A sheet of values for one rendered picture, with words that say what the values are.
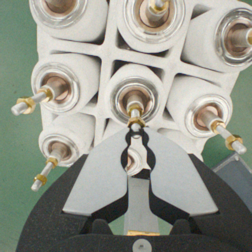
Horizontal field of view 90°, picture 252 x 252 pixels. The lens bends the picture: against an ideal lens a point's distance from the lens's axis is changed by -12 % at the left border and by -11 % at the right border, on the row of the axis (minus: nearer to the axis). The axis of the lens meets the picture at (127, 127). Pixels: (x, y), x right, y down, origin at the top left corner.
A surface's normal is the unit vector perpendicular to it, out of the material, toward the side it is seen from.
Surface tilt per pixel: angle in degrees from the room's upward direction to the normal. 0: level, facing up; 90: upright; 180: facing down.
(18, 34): 0
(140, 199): 90
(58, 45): 0
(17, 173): 0
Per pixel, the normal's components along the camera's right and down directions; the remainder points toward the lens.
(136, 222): 0.18, -0.86
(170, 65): -0.04, 0.47
